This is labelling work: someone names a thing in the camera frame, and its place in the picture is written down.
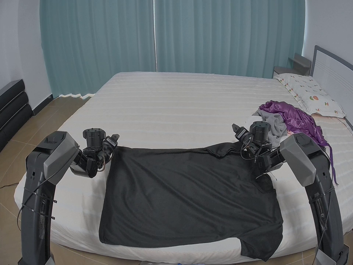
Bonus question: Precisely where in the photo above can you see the blue-green curtain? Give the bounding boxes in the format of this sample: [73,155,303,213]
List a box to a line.
[40,0,158,99]
[154,0,307,79]

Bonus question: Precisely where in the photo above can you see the black chest of drawers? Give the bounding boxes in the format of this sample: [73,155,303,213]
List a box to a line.
[0,79,33,152]

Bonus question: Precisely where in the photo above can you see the black T-shirt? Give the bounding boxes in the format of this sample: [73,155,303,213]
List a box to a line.
[99,143,284,262]

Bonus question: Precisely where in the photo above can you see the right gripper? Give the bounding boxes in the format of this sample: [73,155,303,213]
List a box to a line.
[231,123,255,148]

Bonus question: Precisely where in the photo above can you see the bed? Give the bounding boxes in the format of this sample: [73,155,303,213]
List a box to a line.
[14,45,353,262]

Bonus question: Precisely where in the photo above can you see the grey garment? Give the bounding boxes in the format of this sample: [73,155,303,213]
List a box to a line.
[259,109,288,139]

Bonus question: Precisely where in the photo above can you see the grey bedside table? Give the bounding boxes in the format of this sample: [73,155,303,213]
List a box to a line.
[274,53,312,78]

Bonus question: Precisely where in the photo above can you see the purple satin garment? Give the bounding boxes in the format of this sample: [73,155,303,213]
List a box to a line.
[259,100,339,186]

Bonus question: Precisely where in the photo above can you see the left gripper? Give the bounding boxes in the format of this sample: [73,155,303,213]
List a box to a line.
[101,133,121,155]

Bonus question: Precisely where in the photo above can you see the white printed pillow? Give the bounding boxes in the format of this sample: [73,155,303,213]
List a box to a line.
[274,73,346,119]

